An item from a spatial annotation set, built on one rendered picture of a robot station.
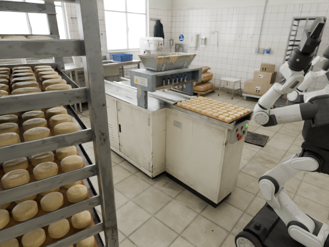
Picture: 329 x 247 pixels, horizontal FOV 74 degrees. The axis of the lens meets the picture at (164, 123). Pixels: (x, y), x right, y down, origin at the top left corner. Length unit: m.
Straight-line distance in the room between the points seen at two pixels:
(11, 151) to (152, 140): 1.78
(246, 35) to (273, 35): 0.65
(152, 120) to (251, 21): 4.48
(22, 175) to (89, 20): 0.35
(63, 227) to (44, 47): 0.44
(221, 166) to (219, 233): 0.55
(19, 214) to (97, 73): 0.36
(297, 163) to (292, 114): 0.42
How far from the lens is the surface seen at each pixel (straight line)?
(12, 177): 0.57
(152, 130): 2.13
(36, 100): 0.46
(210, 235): 2.04
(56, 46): 0.45
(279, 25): 5.88
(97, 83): 0.44
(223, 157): 1.89
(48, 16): 0.87
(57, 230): 0.68
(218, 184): 2.05
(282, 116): 1.31
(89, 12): 0.43
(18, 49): 0.44
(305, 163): 1.60
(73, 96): 0.47
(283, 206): 1.85
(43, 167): 0.58
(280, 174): 1.73
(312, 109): 1.29
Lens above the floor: 1.53
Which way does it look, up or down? 23 degrees down
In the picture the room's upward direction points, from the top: 1 degrees clockwise
